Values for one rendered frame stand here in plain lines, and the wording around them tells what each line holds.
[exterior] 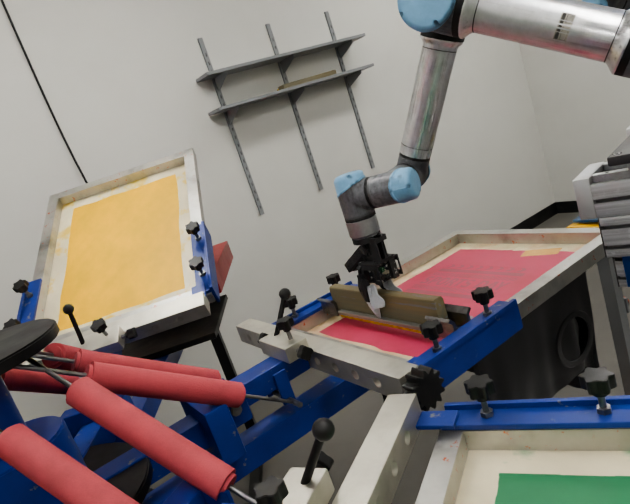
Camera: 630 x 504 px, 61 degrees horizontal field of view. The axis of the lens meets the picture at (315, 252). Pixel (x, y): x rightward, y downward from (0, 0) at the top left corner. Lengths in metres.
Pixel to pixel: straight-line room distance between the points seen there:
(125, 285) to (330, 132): 2.29
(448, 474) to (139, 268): 1.26
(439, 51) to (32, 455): 1.05
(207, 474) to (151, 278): 0.99
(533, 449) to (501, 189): 4.14
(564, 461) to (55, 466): 0.69
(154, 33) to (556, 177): 3.71
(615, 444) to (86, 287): 1.52
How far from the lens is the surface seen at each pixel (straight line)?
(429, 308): 1.21
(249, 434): 1.23
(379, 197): 1.21
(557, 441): 0.88
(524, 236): 1.75
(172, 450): 0.87
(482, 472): 0.87
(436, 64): 1.26
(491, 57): 5.04
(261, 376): 1.17
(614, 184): 1.25
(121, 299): 1.75
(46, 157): 3.09
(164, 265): 1.77
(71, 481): 0.84
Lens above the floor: 1.49
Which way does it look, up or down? 13 degrees down
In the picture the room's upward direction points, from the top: 19 degrees counter-clockwise
